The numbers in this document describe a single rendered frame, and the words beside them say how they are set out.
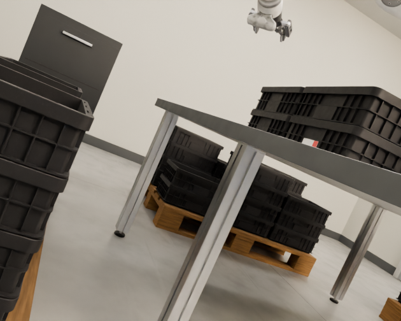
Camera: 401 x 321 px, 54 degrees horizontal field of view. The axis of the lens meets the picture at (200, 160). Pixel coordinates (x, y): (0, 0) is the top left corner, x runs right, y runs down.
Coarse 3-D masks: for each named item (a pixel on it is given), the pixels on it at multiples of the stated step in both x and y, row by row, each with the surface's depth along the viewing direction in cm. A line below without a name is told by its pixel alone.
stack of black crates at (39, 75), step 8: (0, 56) 134; (8, 64) 129; (16, 64) 129; (24, 64) 165; (24, 72) 131; (32, 72) 131; (40, 72) 167; (40, 80) 133; (48, 80) 133; (56, 80) 170; (56, 88) 135; (64, 88) 135; (72, 88) 137; (80, 96) 138
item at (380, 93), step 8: (312, 88) 132; (320, 88) 126; (328, 88) 122; (336, 88) 118; (344, 88) 113; (352, 88) 110; (360, 88) 106; (368, 88) 103; (376, 88) 101; (376, 96) 101; (384, 96) 101; (392, 96) 101; (392, 104) 102; (400, 104) 102
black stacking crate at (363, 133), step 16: (304, 128) 128; (320, 128) 119; (336, 128) 109; (352, 128) 103; (320, 144) 115; (336, 144) 107; (352, 144) 103; (368, 144) 103; (384, 144) 103; (368, 160) 104; (384, 160) 105; (400, 160) 107
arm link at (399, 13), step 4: (376, 0) 93; (380, 0) 92; (384, 0) 91; (388, 0) 91; (392, 0) 91; (396, 0) 90; (400, 0) 90; (380, 4) 93; (384, 4) 92; (388, 4) 92; (392, 4) 91; (396, 4) 91; (400, 4) 91; (384, 8) 93; (388, 8) 92; (392, 8) 92; (396, 8) 92; (400, 8) 91; (388, 12) 93; (392, 12) 93; (396, 12) 92; (400, 12) 92; (396, 16) 93; (400, 16) 92
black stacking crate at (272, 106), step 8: (264, 96) 171; (272, 96) 163; (280, 96) 156; (288, 96) 149; (296, 96) 142; (304, 96) 140; (264, 104) 168; (272, 104) 158; (280, 104) 152; (288, 104) 146; (296, 104) 140; (272, 112) 155; (280, 112) 149; (288, 112) 143; (296, 112) 140
